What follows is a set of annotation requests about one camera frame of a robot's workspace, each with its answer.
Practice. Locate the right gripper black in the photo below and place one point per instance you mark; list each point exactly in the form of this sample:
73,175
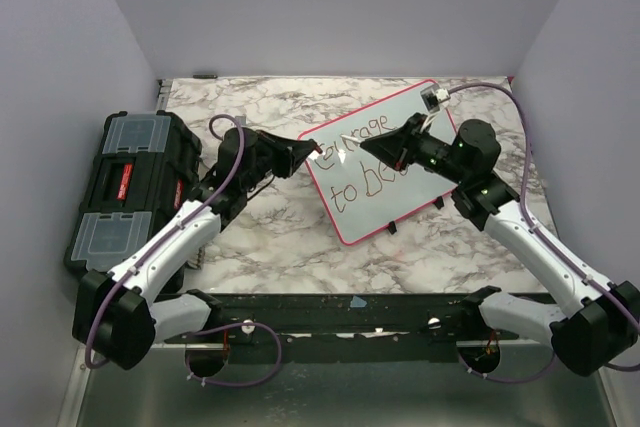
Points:
399,146

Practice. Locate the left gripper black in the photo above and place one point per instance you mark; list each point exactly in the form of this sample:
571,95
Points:
288,151

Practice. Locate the whiteboard with pink frame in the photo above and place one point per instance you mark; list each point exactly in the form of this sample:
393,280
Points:
362,195

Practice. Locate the whiteboard marker white barrel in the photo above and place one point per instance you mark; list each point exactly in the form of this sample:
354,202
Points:
351,139

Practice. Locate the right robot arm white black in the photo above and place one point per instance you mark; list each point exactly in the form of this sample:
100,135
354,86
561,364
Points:
591,320

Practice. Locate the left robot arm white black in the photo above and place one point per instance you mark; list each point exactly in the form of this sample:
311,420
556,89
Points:
118,315

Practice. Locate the black whiteboard stand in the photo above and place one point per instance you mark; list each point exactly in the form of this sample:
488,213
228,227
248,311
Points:
392,226

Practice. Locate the black toolbox with clear lids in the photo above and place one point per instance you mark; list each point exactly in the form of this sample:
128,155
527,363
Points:
145,166

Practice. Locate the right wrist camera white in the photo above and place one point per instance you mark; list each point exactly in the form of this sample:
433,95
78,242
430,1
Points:
434,99

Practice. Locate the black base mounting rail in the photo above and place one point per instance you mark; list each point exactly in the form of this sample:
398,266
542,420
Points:
343,328

